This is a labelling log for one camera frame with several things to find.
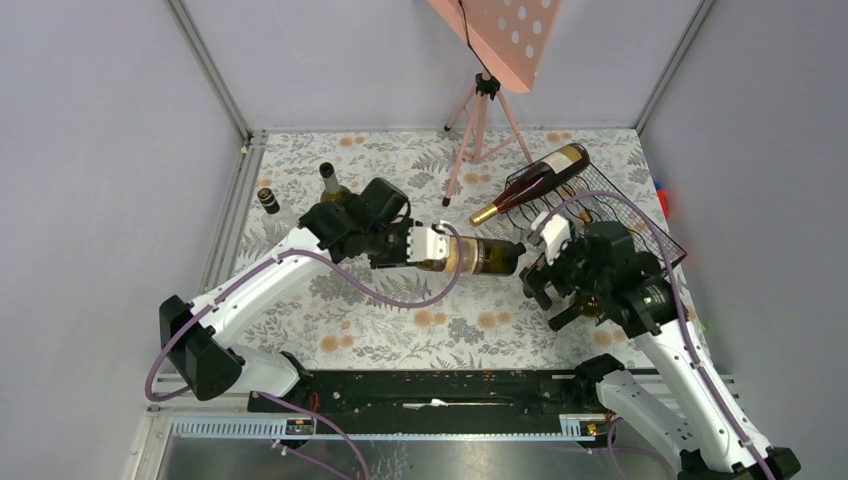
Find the pink music stand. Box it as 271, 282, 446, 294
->
429, 0, 563, 207

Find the clear liquor bottle black cap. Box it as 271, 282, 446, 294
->
257, 187, 298, 245

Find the olive wine bottle black cap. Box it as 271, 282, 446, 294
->
548, 293, 604, 331

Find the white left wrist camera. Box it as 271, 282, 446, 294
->
406, 226, 451, 264

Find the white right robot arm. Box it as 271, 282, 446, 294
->
520, 214, 801, 479

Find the black wire wine rack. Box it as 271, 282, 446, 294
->
503, 162, 688, 327

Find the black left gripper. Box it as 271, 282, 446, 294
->
365, 217, 423, 270

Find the green wine bottle brown label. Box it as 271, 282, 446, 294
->
415, 236, 527, 276

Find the red wine bottle gold cap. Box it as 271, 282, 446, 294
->
469, 143, 590, 227

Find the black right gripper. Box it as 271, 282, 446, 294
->
519, 228, 609, 311

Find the dark wine bottle beside arm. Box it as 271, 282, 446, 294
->
319, 162, 352, 202

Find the grey slotted cable duct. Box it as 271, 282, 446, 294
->
170, 413, 596, 441

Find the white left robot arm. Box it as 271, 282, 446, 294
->
145, 178, 415, 411

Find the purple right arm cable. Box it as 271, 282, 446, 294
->
533, 190, 780, 480

